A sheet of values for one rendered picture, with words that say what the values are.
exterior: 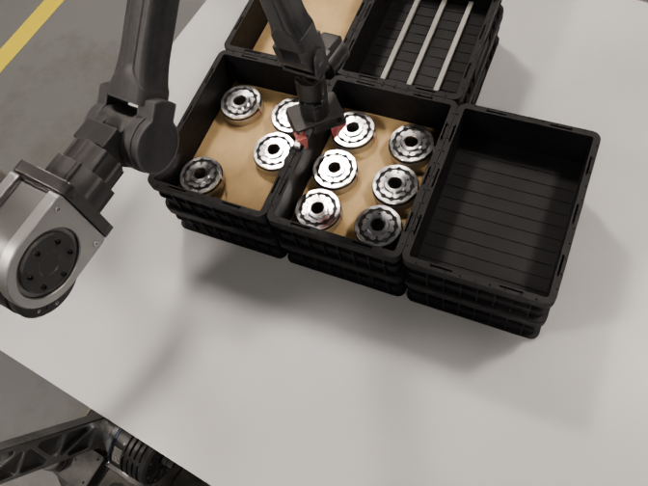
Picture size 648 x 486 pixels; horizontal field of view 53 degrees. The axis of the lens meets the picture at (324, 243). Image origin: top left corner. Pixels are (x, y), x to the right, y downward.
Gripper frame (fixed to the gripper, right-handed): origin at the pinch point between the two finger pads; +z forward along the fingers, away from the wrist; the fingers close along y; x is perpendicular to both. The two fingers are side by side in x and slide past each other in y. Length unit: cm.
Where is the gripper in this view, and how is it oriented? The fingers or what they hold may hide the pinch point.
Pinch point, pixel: (319, 139)
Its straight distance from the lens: 137.9
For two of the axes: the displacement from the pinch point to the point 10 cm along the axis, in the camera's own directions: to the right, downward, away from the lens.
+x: 3.5, 8.1, -4.7
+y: -9.3, 3.5, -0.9
